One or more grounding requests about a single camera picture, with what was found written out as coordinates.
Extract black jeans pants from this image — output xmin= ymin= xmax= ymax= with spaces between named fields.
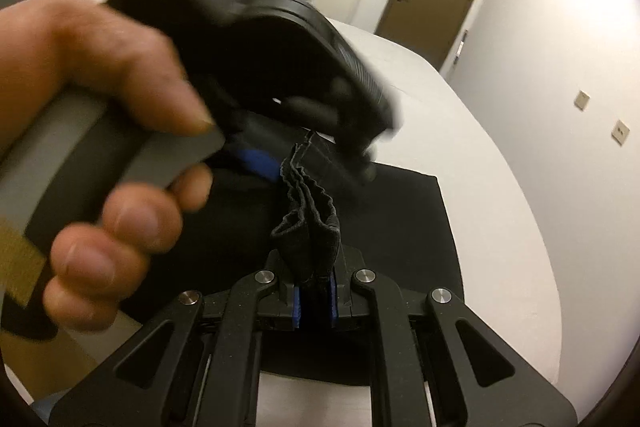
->
xmin=120 ymin=144 xmax=463 ymax=386

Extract wall socket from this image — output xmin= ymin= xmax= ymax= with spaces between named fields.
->
xmin=611 ymin=120 xmax=630 ymax=146
xmin=574 ymin=91 xmax=590 ymax=110

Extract lower wall socket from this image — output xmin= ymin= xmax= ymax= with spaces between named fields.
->
xmin=611 ymin=120 xmax=630 ymax=146

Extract upper wall socket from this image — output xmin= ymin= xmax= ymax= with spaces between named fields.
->
xmin=574 ymin=91 xmax=590 ymax=110

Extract person's left hand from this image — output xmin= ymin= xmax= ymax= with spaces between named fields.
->
xmin=0 ymin=0 xmax=217 ymax=333

